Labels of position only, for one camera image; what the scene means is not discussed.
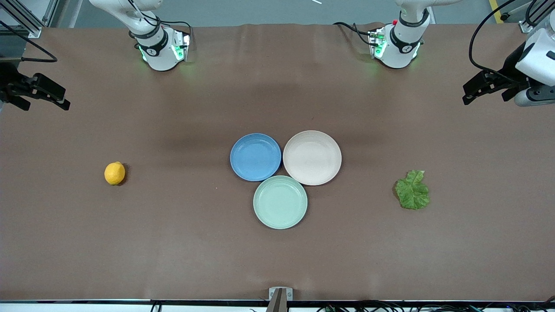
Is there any yellow lemon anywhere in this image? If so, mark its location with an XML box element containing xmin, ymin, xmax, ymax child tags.
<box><xmin>104</xmin><ymin>162</ymin><xmax>126</xmax><ymax>186</ymax></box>

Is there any black left base cable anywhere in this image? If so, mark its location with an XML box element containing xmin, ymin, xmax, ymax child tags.
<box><xmin>333</xmin><ymin>21</ymin><xmax>374</xmax><ymax>46</ymax></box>

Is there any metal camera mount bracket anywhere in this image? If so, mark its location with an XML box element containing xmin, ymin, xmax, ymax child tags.
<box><xmin>265</xmin><ymin>287</ymin><xmax>294</xmax><ymax>312</ymax></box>

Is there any black right base cable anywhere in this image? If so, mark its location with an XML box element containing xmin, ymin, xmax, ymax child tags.
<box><xmin>156</xmin><ymin>17</ymin><xmax>192</xmax><ymax>33</ymax></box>

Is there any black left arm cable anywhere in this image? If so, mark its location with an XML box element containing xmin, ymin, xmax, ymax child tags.
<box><xmin>525</xmin><ymin>0</ymin><xmax>548</xmax><ymax>28</ymax></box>

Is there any brown table cover cloth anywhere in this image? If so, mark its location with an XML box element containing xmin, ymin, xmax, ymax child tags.
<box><xmin>0</xmin><ymin>23</ymin><xmax>555</xmax><ymax>302</ymax></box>

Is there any green lettuce leaf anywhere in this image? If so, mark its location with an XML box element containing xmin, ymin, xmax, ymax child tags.
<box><xmin>394</xmin><ymin>170</ymin><xmax>431</xmax><ymax>211</ymax></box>

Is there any mint green round plate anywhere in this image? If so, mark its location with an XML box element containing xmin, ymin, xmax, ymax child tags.
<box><xmin>253</xmin><ymin>175</ymin><xmax>308</xmax><ymax>230</ymax></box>

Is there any black base cable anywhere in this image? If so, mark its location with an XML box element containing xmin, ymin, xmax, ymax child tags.
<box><xmin>156</xmin><ymin>17</ymin><xmax>192</xmax><ymax>33</ymax></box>
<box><xmin>333</xmin><ymin>21</ymin><xmax>374</xmax><ymax>46</ymax></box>

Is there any aluminium frame post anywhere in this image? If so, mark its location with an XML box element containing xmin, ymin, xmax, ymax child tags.
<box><xmin>518</xmin><ymin>0</ymin><xmax>555</xmax><ymax>33</ymax></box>
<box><xmin>0</xmin><ymin>0</ymin><xmax>44</xmax><ymax>39</ymax></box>

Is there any beige round plate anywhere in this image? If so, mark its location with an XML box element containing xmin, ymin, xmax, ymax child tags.
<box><xmin>283</xmin><ymin>130</ymin><xmax>343</xmax><ymax>186</ymax></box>

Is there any blue round plate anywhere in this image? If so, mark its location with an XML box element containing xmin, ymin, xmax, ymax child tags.
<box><xmin>230</xmin><ymin>133</ymin><xmax>282</xmax><ymax>182</ymax></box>

